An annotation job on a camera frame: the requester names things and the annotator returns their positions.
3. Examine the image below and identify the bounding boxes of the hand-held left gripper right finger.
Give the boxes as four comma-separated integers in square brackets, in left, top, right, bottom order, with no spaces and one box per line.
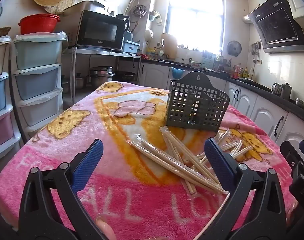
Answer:
[204,137,290,240]

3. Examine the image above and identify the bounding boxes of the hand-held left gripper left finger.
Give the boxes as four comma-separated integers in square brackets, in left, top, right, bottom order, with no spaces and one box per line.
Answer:
[18,139,105,240]

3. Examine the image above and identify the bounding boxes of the pile of chopsticks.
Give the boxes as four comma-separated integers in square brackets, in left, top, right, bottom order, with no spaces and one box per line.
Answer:
[127,126,253,195]

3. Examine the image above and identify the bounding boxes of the grey perforated utensil basket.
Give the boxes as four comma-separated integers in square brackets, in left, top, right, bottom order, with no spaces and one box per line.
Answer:
[165,71,230,132]

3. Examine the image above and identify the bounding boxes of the person's left hand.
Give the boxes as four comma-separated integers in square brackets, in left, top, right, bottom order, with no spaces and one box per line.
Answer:
[96,213,117,240]

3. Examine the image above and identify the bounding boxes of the pink printed bear blanket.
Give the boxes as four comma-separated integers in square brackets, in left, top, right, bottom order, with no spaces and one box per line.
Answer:
[0,81,298,240]

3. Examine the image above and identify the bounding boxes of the steel canister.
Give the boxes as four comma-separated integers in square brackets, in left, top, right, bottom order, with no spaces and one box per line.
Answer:
[280,84,292,99]

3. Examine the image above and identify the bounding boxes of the white kitchen cabinets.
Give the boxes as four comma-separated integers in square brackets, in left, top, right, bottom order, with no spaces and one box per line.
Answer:
[139,62,304,153]

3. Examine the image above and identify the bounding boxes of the black kitchen countertop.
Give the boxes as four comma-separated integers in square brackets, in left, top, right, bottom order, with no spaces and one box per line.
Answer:
[141,58,304,118]

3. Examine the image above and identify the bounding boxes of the small steel pot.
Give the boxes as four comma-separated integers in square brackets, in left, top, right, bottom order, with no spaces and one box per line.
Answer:
[74,73,87,88]

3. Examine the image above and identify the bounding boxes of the stacked steel pots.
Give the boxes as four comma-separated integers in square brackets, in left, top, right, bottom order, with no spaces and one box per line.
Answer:
[88,66,116,90]

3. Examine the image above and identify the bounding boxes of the row of condiment bottles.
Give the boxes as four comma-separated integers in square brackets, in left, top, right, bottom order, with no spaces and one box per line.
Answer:
[230,64,255,80]

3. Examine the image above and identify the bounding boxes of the black wok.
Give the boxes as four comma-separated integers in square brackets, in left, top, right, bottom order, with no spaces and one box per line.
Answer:
[118,71,136,82]

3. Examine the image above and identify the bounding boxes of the blue-grey plastic drawer unit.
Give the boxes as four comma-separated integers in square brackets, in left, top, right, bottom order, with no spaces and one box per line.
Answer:
[13,31,67,133]

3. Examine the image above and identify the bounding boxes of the blue hanging bin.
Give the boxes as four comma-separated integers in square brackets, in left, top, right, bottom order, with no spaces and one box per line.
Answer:
[170,67,185,79]

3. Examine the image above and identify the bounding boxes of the teal knife organizer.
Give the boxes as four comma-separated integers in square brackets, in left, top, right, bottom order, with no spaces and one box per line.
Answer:
[202,52,215,69]

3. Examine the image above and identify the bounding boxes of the pastel plastic drawer unit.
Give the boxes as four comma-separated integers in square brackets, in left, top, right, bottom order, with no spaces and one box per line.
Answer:
[0,36,22,163]

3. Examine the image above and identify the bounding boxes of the hanging metal ladles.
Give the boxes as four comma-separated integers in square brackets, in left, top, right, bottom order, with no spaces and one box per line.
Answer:
[250,41,261,63]

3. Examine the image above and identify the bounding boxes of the steel shelf rack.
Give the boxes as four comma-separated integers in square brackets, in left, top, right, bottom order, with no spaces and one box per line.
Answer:
[62,47,142,105]

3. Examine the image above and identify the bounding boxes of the black range hood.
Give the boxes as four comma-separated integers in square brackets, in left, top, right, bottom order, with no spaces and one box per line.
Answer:
[248,0,304,53]

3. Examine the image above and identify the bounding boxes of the grey dish tub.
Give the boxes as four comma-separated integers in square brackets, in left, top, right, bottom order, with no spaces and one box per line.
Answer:
[123,40,140,54]

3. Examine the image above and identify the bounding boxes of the wooden cutting board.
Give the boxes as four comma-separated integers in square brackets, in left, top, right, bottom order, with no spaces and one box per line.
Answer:
[161,33,178,58]

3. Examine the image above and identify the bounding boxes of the black microwave oven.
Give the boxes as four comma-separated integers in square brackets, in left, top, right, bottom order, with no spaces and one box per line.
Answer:
[67,10,127,52]

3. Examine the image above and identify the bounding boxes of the black blender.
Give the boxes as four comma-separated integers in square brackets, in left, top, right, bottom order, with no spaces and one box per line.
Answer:
[116,14,131,32]

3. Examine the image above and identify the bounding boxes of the kitchen window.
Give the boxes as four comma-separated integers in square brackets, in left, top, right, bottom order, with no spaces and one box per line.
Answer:
[164,0,226,53]

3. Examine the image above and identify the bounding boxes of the red plastic basin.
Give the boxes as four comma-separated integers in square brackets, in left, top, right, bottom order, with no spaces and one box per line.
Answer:
[18,14,61,35]

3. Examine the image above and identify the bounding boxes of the small wall fan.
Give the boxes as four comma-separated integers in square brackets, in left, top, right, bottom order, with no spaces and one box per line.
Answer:
[227,40,242,57]

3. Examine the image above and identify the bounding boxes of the coiled hose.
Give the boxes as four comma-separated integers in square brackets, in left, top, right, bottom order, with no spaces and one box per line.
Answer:
[132,5,148,18]

